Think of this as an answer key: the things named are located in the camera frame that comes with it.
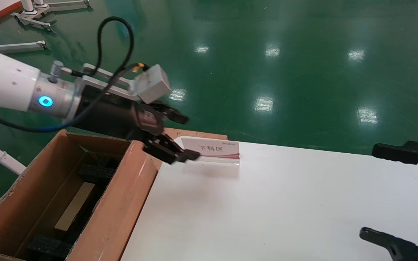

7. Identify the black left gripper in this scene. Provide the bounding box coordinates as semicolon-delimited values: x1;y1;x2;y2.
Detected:
69;85;201;165

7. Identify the small cardboard box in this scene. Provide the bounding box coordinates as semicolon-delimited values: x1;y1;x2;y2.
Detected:
54;182;96;232

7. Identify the large open cardboard box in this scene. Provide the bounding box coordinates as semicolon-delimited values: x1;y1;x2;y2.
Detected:
0;128;228;261

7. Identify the acrylic sign with Chinese text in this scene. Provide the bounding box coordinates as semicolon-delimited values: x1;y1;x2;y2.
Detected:
181;137;241;166

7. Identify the black foam block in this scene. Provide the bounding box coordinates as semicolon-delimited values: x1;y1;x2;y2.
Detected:
26;235;73;261
78;155;119;183

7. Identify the white stand leg bar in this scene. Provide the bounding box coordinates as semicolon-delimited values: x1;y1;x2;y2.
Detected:
0;41;46;53

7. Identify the white wheeled stand base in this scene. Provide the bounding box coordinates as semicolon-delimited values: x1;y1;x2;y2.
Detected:
11;0;91;31

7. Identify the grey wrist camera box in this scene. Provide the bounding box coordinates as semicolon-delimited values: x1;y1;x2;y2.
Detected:
129;65;171;105

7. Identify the silver camera mounting bracket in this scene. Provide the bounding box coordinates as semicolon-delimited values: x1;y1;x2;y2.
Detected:
82;63;140;102

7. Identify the thick black looped cable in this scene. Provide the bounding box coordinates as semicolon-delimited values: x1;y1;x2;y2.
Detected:
71;16;135;78

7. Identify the thin black camera cable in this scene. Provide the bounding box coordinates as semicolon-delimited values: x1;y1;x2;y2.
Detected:
0;63;146;133

